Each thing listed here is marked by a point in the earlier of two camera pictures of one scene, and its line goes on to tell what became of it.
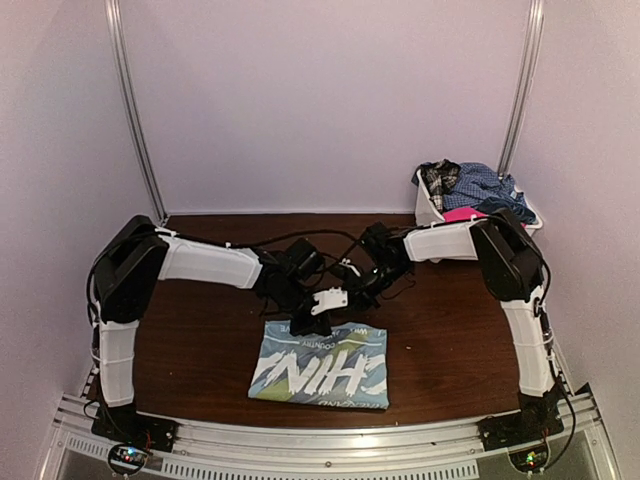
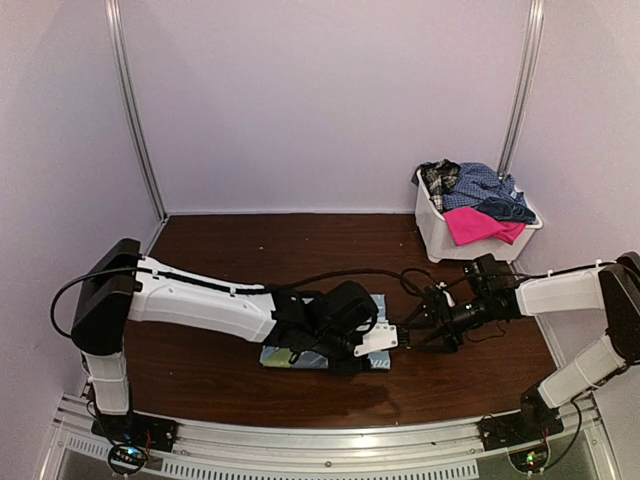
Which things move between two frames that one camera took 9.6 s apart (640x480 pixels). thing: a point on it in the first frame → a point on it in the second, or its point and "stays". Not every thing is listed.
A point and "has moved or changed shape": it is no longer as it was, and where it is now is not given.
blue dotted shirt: (477, 182) stays
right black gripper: (360, 295) → (452, 339)
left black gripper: (320, 326) → (339, 369)
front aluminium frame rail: (333, 450) stays
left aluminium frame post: (116, 34) stays
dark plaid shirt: (438, 178) stays
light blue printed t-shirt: (347, 368) has moved or changed shape
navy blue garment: (496, 203) stays
